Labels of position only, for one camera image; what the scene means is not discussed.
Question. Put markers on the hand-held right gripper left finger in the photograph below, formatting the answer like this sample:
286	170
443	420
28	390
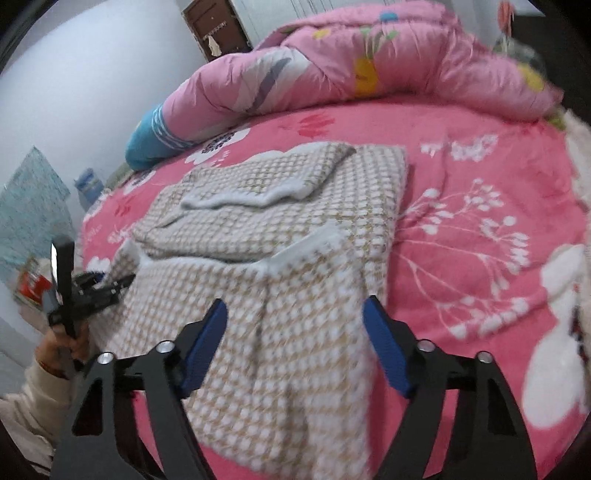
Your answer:
203	350

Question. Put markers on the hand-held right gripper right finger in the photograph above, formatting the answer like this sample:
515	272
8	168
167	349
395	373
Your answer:
385	346

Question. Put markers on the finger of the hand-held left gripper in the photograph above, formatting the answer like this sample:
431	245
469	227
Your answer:
111	293
90	279

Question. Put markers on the beige white houndstooth coat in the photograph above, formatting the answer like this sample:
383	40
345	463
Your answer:
277	346

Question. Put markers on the person's left forearm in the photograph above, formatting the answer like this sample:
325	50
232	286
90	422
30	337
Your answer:
32	406

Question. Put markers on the person's left hand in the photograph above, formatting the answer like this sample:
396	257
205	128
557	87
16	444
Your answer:
55	353

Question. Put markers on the red box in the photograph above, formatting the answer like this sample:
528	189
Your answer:
32	286

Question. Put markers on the blue water bottle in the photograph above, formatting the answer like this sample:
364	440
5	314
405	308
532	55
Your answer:
88	189

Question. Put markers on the teal patterned cloth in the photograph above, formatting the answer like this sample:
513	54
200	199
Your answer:
32	207

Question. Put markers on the pink floral fleece blanket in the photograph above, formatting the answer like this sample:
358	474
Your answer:
461	277

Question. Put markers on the white hanging ornament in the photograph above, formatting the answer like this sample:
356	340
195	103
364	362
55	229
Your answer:
213	46

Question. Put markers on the pink printed quilt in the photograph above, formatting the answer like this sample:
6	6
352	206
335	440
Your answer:
323	74

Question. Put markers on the white fluffy garment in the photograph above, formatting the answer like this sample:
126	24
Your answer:
579	138

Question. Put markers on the brown wooden door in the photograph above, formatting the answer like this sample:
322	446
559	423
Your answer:
217	23

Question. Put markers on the white wardrobe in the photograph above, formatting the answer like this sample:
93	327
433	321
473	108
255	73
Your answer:
268	18

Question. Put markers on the green patterned cloth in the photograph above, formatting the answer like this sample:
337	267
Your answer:
517	53

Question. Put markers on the red cloth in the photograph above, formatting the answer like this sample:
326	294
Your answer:
505	14

